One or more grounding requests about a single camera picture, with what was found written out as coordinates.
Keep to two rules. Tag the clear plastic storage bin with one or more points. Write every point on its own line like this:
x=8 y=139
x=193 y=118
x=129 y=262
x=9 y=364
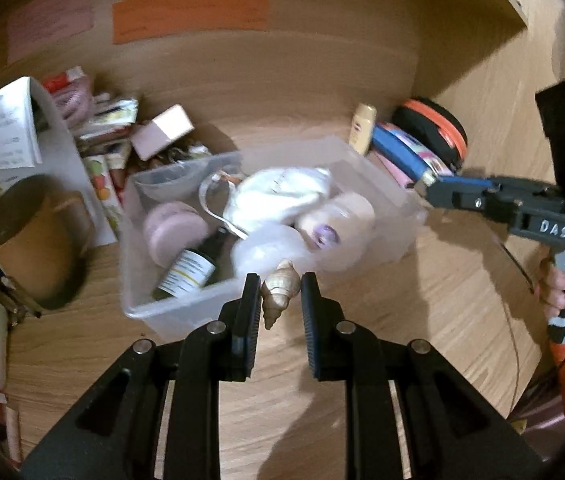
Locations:
x=398 y=217

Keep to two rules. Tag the pink sticky note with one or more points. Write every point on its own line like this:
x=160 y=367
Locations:
x=42 y=22

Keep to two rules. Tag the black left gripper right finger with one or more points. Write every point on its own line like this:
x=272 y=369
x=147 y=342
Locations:
x=410 y=413

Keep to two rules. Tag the small white capped jar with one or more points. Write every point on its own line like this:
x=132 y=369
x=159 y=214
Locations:
x=265 y=248

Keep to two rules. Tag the small pink cardboard box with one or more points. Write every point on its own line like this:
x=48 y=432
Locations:
x=162 y=131

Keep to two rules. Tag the white paper receipt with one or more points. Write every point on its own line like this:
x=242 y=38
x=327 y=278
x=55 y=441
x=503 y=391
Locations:
x=35 y=140

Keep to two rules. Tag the cream lotion bottle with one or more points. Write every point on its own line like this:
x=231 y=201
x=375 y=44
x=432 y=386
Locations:
x=362 y=128

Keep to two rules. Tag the right hand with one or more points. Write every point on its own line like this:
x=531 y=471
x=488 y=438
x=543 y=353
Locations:
x=551 y=288

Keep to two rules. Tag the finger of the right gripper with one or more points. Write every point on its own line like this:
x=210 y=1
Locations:
x=461 y=193

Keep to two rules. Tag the fruit pattern box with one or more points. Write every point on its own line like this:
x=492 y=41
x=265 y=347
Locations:
x=99 y=174

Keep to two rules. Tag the beige spiral seashell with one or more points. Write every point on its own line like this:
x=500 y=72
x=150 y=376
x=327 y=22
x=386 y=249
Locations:
x=278 y=290

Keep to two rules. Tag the stack of books papers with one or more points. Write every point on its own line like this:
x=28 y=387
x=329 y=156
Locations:
x=112 y=121

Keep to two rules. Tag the bowl of trinkets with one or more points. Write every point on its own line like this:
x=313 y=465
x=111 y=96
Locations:
x=181 y=180

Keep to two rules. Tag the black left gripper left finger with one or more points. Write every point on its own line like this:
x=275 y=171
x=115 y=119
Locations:
x=155 y=398

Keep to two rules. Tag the orange sticky note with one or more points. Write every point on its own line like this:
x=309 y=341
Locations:
x=135 y=20

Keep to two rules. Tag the brown ceramic mug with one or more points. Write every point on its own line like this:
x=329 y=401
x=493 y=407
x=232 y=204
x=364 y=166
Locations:
x=45 y=235

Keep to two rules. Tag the blue patchwork pouch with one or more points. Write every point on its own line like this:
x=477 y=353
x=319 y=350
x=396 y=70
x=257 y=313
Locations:
x=406 y=153

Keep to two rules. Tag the pink cable packet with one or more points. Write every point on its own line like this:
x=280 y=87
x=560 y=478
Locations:
x=71 y=91

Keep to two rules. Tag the dark glass dropper bottle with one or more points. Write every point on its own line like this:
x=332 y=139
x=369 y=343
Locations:
x=193 y=268

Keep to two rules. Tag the white drawstring cloth bag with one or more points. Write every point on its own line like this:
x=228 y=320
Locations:
x=276 y=195

